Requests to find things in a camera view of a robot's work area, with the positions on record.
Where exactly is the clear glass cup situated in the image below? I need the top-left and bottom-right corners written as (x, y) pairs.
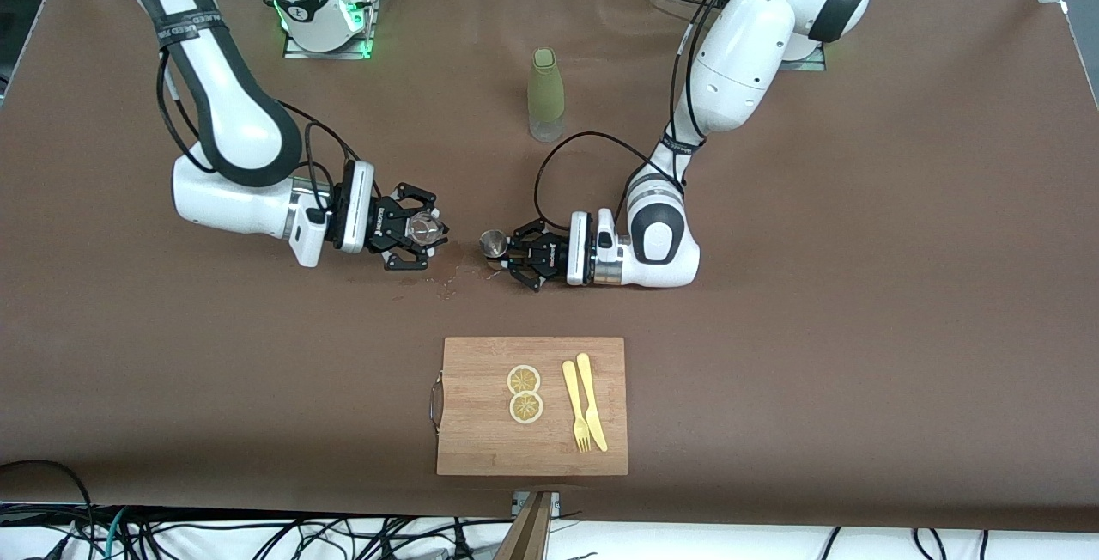
top-left (405, 210), bottom-right (446, 247)

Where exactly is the metal jigger measuring cup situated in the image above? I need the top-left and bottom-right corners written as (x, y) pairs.
top-left (478, 229), bottom-right (516, 273)

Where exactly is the liquid spill stain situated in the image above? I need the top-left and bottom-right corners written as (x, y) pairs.
top-left (395, 253), bottom-right (507, 301)

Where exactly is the yellow plastic fork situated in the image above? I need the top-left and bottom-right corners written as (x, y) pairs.
top-left (562, 360), bottom-right (593, 453)

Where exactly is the yellow plastic knife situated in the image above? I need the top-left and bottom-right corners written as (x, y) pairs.
top-left (576, 353), bottom-right (609, 453)

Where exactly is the olive green bottle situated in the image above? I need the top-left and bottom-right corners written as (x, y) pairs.
top-left (527, 47), bottom-right (566, 143)

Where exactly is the wooden cutting board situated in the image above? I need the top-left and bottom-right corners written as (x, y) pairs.
top-left (429, 337), bottom-right (628, 477)

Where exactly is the brown table cover sheet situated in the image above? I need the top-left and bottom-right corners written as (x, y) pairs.
top-left (0, 0), bottom-right (1099, 532)

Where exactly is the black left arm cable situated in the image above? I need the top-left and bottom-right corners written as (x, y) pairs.
top-left (533, 0), bottom-right (731, 233)

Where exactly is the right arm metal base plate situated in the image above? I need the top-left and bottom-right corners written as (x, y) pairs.
top-left (283, 0), bottom-right (380, 60)

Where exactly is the wooden post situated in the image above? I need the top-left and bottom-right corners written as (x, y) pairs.
top-left (494, 491), bottom-right (555, 560)

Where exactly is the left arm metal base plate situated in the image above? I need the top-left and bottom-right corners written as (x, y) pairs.
top-left (775, 43), bottom-right (828, 72)

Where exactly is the teal floor cable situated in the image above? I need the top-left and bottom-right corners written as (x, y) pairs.
top-left (101, 507), bottom-right (130, 560)

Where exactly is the black looped floor cable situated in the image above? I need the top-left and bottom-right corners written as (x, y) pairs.
top-left (0, 460), bottom-right (97, 560)

